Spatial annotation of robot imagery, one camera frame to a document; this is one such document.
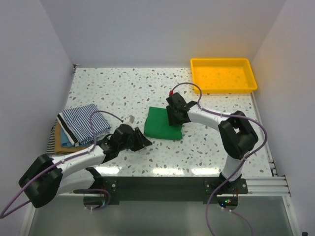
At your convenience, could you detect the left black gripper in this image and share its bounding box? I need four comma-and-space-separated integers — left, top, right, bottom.
118, 126, 152, 151

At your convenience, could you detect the green tank top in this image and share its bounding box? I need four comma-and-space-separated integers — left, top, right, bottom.
144, 107, 183, 141

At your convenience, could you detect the blue white striped tank top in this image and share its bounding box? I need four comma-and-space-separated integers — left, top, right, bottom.
61, 103, 111, 145

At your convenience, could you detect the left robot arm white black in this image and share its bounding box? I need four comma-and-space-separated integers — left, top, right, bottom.
19, 123, 152, 208

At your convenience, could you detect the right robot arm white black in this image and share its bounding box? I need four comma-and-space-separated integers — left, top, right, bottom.
166, 91, 258, 193

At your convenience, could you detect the light blue folded tank top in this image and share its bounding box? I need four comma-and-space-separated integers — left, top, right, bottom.
61, 128, 75, 148

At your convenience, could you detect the tan folded tank top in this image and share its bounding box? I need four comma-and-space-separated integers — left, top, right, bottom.
54, 122, 87, 155

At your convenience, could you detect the black white wide-striped tank top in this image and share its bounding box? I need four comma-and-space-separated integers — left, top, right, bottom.
57, 113, 79, 147

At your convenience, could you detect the black white thin-striped tank top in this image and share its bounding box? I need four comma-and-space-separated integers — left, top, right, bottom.
46, 126, 56, 155

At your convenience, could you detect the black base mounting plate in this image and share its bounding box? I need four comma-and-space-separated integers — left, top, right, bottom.
73, 176, 249, 206

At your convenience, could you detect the yellow plastic tray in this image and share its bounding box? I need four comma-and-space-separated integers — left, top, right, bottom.
190, 58, 257, 94

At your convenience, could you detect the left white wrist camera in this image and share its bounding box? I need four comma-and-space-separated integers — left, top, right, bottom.
123, 115, 135, 127

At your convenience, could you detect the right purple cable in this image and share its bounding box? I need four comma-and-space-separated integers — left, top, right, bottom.
172, 82, 268, 236

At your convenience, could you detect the purple cable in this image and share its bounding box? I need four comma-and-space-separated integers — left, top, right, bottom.
172, 82, 268, 236
0, 111, 124, 219

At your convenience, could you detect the aluminium frame rail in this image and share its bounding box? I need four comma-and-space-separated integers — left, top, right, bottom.
246, 177, 291, 197

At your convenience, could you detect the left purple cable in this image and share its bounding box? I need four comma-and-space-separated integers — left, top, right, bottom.
0, 111, 124, 219

